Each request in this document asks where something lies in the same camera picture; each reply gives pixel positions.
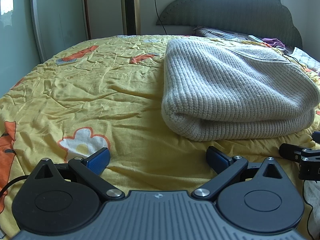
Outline white knit sweater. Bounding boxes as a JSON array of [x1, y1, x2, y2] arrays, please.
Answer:
[[162, 39, 319, 141]]

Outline yellow floral bed quilt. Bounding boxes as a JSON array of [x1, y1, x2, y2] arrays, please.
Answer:
[[1, 35, 319, 239]]

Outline purple cloth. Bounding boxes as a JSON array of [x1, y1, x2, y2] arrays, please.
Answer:
[[262, 38, 286, 49]]

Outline grey upholstered headboard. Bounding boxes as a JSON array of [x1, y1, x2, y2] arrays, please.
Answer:
[[156, 0, 303, 48]]

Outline patterned pillow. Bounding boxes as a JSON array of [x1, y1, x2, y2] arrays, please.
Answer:
[[193, 26, 251, 41]]

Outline gold tower fan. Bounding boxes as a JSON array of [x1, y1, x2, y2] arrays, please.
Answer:
[[121, 0, 141, 35]]

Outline black power cable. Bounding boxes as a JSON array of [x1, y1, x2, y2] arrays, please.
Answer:
[[152, 0, 168, 36]]

